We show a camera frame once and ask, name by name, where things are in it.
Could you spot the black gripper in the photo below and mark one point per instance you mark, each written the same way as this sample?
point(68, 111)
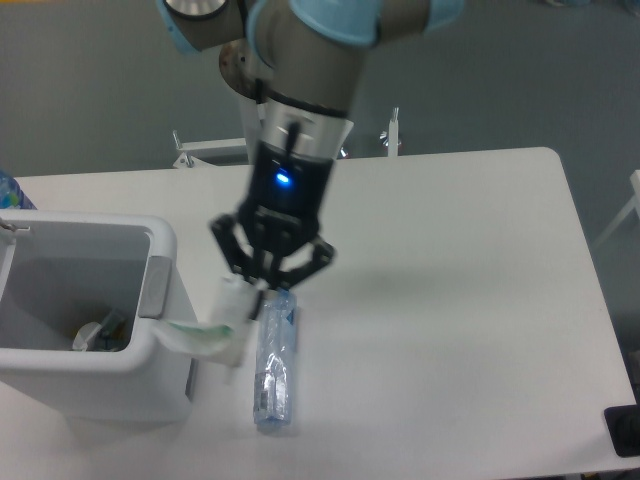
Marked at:
point(279, 215)

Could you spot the crushed clear plastic bottle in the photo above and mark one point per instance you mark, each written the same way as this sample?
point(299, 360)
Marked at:
point(275, 379)

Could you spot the white face mask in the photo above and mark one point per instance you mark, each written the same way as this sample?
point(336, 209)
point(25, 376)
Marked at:
point(222, 338)

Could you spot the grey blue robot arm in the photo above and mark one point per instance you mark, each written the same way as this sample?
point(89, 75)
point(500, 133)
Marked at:
point(268, 26)

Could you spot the trash inside the can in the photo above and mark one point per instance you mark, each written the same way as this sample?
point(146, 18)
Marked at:
point(107, 335)

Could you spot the white open trash can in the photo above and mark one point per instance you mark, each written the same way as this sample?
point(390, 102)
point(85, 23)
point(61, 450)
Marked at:
point(60, 271)

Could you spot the black clamp at table edge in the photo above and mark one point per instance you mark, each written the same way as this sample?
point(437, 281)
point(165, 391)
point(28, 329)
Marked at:
point(623, 426)

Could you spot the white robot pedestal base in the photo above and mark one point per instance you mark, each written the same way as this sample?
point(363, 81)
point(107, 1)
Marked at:
point(250, 130)

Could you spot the white frame at right edge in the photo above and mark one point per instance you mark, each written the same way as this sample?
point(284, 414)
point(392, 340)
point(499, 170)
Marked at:
point(629, 208)

